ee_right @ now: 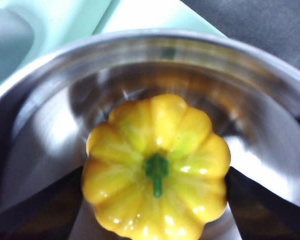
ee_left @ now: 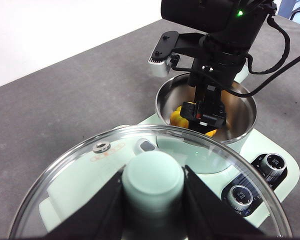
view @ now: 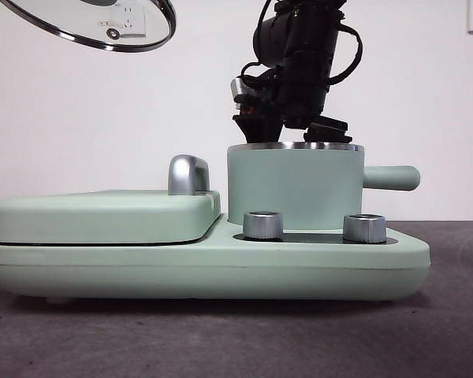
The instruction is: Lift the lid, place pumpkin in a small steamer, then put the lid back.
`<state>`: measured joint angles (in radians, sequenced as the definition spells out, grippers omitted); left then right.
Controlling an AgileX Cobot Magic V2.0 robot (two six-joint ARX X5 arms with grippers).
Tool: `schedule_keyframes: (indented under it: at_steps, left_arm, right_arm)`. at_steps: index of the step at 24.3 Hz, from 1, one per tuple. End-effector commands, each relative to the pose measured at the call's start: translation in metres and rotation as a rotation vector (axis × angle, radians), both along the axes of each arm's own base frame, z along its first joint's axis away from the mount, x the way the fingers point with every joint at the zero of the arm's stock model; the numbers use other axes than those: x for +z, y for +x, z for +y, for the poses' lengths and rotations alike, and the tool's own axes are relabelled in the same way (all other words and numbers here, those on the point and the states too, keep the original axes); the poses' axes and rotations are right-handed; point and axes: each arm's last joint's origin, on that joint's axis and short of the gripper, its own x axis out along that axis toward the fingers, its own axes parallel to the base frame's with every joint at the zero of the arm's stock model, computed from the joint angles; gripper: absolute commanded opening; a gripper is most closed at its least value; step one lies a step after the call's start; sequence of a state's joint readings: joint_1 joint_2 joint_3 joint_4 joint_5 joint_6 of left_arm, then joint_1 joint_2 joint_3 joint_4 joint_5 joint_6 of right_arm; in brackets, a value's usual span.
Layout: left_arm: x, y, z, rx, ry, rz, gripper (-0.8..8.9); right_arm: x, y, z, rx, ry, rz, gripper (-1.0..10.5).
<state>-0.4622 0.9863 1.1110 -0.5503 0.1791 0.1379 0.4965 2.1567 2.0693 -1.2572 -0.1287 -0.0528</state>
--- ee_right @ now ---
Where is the mint green cover, silver handle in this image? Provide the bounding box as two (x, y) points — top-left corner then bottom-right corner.
(0, 0), (122, 97)

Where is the yellow pumpkin with green stem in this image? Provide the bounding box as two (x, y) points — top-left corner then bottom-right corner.
(81, 93), (231, 240)

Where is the mint green steamer pot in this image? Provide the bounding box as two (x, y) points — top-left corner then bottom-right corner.
(0, 28), (300, 240)

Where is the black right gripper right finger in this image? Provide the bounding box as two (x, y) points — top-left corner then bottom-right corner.
(226, 166), (300, 240)

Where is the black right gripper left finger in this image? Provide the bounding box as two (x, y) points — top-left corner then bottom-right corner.
(0, 166), (85, 240)

